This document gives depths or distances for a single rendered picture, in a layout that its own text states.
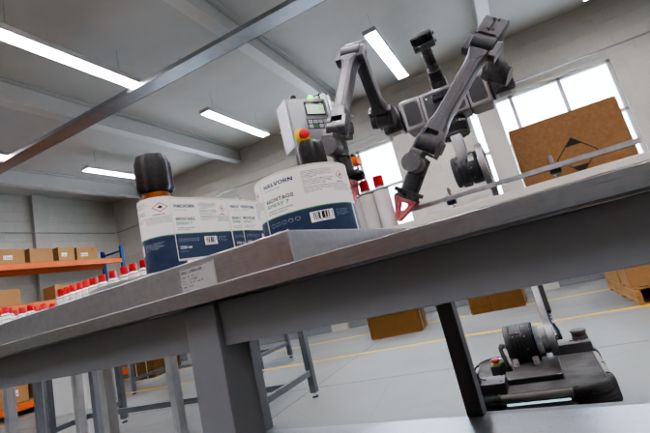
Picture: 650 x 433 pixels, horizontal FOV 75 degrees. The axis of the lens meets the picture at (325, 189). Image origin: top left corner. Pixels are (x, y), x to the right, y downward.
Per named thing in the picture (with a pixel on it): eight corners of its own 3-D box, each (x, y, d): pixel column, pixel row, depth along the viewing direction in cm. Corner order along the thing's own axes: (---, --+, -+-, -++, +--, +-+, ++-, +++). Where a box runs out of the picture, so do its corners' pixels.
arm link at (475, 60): (502, 49, 136) (470, 41, 141) (504, 37, 131) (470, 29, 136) (441, 161, 129) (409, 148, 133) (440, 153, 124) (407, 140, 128)
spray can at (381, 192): (383, 241, 131) (366, 178, 135) (390, 240, 135) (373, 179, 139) (398, 237, 128) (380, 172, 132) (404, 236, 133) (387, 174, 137)
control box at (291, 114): (285, 156, 160) (276, 110, 164) (326, 153, 168) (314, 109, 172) (295, 146, 151) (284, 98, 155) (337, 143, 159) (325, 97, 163)
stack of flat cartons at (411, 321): (370, 340, 523) (365, 314, 530) (380, 332, 572) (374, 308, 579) (422, 331, 503) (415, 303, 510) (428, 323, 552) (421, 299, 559)
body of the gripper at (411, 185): (392, 190, 128) (400, 167, 127) (403, 193, 136) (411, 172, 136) (412, 198, 124) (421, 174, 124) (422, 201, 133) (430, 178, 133)
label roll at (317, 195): (249, 257, 83) (234, 187, 86) (297, 253, 101) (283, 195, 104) (339, 231, 76) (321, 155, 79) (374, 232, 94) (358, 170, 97)
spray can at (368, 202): (368, 245, 133) (352, 183, 138) (376, 244, 138) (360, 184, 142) (382, 241, 131) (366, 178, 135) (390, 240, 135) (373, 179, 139)
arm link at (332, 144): (353, 122, 138) (329, 127, 141) (339, 113, 127) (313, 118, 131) (356, 158, 136) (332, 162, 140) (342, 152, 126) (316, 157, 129)
